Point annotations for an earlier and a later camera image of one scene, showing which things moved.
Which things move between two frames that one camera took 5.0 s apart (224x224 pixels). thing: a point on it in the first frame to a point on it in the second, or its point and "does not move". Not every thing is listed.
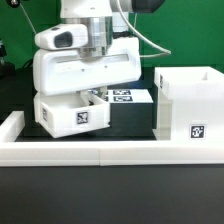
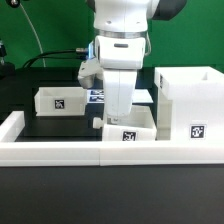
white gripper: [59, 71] to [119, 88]
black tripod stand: [7, 69] does not move
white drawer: [66, 114] to [141, 127]
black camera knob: [14, 3] does not move
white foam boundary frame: [15, 152] does not move
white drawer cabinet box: [190, 103] does not move
